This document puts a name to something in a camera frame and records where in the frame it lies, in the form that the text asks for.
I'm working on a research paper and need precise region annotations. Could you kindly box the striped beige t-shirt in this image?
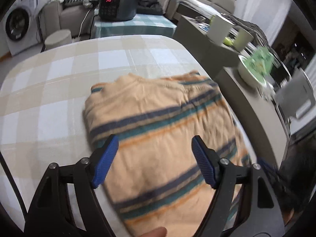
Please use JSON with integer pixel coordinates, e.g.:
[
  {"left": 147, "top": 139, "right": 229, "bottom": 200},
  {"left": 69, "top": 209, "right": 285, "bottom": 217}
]
[{"left": 84, "top": 71, "right": 251, "bottom": 236}]

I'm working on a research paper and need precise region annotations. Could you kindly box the person's right hand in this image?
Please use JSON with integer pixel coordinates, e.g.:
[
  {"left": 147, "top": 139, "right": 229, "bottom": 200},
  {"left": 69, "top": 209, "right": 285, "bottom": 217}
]
[{"left": 281, "top": 206, "right": 295, "bottom": 225}]

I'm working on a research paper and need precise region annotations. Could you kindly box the person's left hand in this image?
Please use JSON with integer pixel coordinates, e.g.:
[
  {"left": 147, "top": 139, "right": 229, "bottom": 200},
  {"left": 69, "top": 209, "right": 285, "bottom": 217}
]
[{"left": 139, "top": 227, "right": 168, "bottom": 237}]

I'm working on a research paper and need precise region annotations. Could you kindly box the grey curved counter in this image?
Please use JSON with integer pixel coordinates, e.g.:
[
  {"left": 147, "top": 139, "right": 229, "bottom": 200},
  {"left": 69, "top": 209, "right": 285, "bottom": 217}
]
[{"left": 174, "top": 16, "right": 289, "bottom": 168}]

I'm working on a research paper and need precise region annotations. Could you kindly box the plaid beige tablecloth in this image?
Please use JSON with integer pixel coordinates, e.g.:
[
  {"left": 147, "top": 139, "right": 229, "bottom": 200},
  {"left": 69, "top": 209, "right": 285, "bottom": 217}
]
[{"left": 1, "top": 35, "right": 210, "bottom": 236}]

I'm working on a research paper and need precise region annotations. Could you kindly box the white bowl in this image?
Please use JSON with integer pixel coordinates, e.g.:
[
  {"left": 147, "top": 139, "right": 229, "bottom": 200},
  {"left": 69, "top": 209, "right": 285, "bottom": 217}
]
[{"left": 237, "top": 55, "right": 267, "bottom": 89}]

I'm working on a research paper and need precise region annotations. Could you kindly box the green plastic bag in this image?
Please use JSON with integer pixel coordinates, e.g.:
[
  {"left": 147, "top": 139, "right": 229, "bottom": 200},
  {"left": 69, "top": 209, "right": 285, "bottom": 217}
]
[{"left": 245, "top": 46, "right": 275, "bottom": 75}]

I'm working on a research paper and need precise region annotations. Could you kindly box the round grey ottoman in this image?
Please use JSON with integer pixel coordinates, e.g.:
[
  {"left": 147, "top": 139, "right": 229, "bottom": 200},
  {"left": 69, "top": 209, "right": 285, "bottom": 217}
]
[{"left": 44, "top": 29, "right": 72, "bottom": 50}]

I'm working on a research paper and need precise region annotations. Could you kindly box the teal plaid side table cloth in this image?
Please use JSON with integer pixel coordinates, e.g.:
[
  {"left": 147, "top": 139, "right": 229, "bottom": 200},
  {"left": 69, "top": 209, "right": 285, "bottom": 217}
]
[{"left": 90, "top": 14, "right": 177, "bottom": 39}]

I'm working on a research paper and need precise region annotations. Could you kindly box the black electric pressure cooker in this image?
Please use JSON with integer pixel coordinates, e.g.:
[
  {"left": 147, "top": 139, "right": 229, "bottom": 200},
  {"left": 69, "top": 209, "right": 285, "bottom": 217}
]
[{"left": 99, "top": 0, "right": 138, "bottom": 22}]

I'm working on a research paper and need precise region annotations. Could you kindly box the grey sofa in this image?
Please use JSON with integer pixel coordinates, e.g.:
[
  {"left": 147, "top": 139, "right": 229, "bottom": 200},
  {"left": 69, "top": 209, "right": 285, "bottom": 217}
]
[{"left": 35, "top": 0, "right": 94, "bottom": 39}]

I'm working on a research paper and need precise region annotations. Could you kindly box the white front-load washing machine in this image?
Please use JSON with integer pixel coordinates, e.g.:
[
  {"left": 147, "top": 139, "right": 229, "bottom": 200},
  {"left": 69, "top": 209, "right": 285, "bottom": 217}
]
[{"left": 2, "top": 0, "right": 39, "bottom": 56}]

